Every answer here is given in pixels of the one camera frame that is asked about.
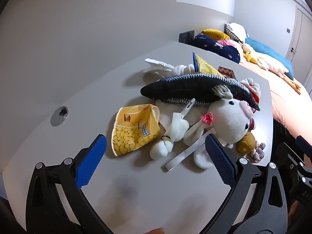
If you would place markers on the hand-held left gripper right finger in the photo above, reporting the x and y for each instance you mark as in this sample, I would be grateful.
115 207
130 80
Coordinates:
219 162

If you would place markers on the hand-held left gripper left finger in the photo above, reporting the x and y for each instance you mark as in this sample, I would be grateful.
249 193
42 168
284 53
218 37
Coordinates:
91 162

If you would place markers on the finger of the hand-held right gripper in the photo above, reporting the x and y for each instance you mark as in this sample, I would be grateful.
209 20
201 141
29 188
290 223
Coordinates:
290 154
304 145

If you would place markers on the small brown plush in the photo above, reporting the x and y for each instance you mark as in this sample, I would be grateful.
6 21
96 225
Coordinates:
246 143

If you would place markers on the white plastic strip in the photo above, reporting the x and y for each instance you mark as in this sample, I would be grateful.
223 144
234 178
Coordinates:
180 157

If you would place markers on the white rabbit plush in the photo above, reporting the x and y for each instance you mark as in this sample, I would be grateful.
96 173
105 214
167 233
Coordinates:
231 121

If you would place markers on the yellow snack bag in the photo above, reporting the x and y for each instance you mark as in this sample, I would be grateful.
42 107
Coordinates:
135 132

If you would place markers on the white cloth bundle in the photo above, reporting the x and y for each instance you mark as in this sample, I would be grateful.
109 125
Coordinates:
176 129

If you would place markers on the white plastic tool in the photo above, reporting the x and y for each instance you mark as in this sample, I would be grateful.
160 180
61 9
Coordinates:
188 107

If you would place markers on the black fish plush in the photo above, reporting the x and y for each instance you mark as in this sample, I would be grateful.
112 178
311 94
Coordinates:
185 87

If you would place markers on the person's right hand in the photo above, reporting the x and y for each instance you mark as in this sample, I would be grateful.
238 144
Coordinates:
294 210

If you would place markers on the orange bed sheet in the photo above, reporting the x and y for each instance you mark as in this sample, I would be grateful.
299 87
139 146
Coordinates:
280 97

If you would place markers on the red plush toy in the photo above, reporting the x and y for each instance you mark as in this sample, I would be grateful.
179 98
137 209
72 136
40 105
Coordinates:
254 95

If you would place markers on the white goose plush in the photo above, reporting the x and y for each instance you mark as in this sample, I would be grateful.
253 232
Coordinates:
270 63

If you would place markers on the long yellow packet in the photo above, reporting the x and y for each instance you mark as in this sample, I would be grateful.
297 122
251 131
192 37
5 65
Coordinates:
204 67

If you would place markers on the yellow duck plush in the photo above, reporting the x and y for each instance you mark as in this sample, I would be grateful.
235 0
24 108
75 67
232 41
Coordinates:
251 57

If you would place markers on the white door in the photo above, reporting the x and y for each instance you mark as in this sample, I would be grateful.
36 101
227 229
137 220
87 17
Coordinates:
302 34

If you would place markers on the navy patterned pillow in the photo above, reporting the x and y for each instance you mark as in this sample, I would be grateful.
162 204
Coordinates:
214 47

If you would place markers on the white glove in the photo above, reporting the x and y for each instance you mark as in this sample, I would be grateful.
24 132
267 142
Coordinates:
158 64

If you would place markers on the pink blanket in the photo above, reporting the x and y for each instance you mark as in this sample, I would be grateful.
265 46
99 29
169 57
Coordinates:
225 43

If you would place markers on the mustard yellow plush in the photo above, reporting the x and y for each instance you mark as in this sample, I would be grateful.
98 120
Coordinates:
215 34

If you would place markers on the checkered white pillow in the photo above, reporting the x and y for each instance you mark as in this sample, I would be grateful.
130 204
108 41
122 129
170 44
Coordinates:
236 30

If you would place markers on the black wall panel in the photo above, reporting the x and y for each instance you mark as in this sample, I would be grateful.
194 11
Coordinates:
186 36

